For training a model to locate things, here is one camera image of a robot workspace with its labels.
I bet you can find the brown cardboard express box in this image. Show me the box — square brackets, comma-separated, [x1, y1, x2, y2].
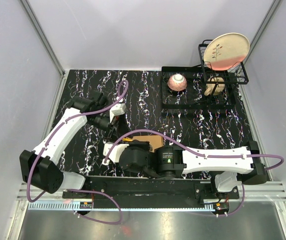
[131, 135, 163, 152]

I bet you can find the yellow black utility knife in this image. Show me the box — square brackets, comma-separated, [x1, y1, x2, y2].
[122, 137, 134, 144]

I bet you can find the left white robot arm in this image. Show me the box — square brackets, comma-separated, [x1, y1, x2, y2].
[19, 92, 129, 198]

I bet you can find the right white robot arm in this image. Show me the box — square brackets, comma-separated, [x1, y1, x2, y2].
[115, 141, 267, 198]

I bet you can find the pink patterned bowl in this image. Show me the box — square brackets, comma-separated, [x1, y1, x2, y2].
[167, 73, 187, 92]

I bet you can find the beige ceramic mug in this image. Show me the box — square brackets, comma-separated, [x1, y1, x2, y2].
[204, 77, 225, 96]

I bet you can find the cream pink plate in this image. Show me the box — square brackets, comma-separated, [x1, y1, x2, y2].
[203, 32, 250, 71]

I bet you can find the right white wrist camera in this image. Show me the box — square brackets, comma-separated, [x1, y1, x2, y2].
[102, 142, 129, 166]

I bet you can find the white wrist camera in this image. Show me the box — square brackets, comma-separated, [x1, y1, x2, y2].
[109, 103, 126, 122]
[102, 142, 129, 166]

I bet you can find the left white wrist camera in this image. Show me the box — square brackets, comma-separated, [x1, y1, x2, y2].
[109, 103, 126, 122]

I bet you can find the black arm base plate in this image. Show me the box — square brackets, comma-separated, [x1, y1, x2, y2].
[62, 174, 241, 201]

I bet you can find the aluminium frame rail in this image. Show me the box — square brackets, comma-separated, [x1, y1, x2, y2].
[19, 0, 66, 77]

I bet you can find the black wire dish rack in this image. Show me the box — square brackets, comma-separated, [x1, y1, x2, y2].
[160, 39, 249, 110]

